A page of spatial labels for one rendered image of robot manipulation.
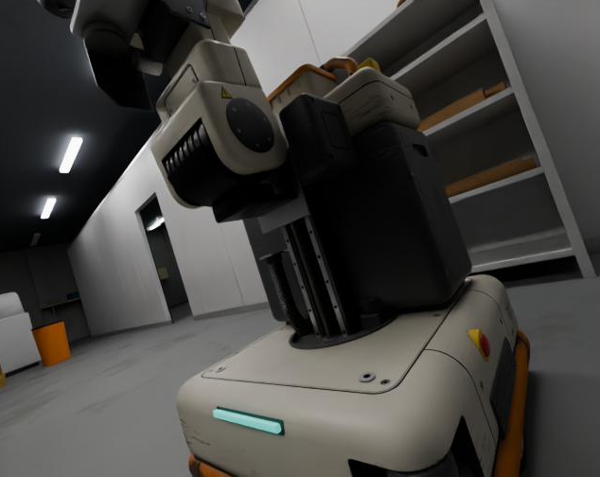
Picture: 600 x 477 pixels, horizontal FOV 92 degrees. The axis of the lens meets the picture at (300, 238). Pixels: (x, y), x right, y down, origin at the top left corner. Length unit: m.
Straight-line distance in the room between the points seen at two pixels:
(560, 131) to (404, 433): 1.93
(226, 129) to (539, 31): 1.96
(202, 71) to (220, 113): 0.11
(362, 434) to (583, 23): 2.14
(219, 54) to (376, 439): 0.62
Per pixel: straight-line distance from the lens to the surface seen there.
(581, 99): 2.17
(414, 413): 0.40
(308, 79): 0.83
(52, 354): 6.68
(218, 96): 0.55
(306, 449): 0.48
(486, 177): 1.84
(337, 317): 0.70
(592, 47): 2.22
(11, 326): 7.93
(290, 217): 0.66
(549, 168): 1.69
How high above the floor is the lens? 0.48
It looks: 3 degrees up
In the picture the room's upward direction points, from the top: 18 degrees counter-clockwise
